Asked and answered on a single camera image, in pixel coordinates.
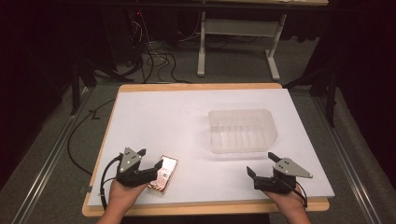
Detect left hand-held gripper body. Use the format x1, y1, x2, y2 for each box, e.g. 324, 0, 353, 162
116, 147, 157, 188

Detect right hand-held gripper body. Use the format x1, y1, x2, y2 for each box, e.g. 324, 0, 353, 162
253, 157, 314, 194

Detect shiny pink snack packet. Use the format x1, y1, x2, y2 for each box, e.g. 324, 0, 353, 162
147, 155, 179, 196

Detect person's right hand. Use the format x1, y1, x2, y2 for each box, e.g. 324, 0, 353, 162
262, 185, 308, 217

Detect person's left hand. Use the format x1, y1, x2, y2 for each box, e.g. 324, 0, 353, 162
106, 177, 151, 217

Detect clear plastic container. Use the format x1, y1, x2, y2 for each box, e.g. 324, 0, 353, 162
207, 108, 279, 155

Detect white table cover sheet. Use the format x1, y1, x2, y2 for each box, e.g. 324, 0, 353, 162
86, 88, 336, 208

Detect black metal stand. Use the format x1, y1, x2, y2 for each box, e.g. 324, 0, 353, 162
68, 57, 135, 117
281, 64, 340, 129

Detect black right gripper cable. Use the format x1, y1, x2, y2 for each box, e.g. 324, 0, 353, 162
289, 181, 309, 210

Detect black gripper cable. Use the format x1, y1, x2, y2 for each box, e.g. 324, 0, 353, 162
289, 181, 309, 210
99, 153, 124, 211

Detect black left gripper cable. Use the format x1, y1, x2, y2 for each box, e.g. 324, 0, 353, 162
99, 153, 124, 211

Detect black floor cable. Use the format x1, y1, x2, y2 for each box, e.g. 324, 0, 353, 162
66, 98, 117, 175

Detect metal floor rail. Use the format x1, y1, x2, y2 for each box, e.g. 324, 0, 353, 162
10, 87, 95, 224
312, 96, 375, 224

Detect tangle of floor cables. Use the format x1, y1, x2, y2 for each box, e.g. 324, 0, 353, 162
122, 8, 204, 85

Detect white desk frame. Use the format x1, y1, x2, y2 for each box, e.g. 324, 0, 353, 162
196, 10, 288, 83

